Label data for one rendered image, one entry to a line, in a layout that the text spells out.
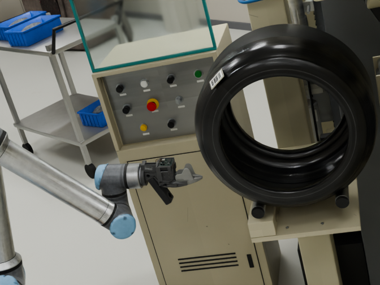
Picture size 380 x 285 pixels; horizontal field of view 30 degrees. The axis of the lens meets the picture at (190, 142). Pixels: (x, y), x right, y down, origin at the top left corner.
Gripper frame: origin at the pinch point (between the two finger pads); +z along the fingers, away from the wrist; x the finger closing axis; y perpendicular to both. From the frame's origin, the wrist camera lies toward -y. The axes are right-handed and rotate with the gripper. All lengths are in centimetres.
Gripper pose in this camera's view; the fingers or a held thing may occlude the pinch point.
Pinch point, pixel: (199, 179)
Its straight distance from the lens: 246.7
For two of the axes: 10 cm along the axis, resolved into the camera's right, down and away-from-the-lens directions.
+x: 1.7, -4.4, 8.8
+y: -1.2, -9.0, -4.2
